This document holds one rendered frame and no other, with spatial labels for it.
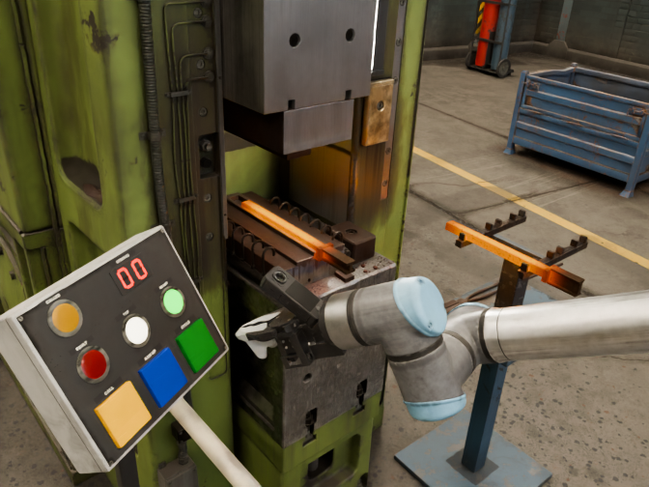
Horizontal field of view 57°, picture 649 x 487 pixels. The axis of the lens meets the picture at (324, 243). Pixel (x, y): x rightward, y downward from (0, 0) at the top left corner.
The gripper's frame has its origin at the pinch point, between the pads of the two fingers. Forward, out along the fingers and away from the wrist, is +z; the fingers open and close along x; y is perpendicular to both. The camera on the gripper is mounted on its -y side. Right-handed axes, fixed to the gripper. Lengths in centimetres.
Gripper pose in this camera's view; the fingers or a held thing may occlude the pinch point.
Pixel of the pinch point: (240, 329)
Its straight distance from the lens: 108.5
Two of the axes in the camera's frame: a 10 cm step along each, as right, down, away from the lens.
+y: 4.1, 8.8, 2.3
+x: 4.2, -4.1, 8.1
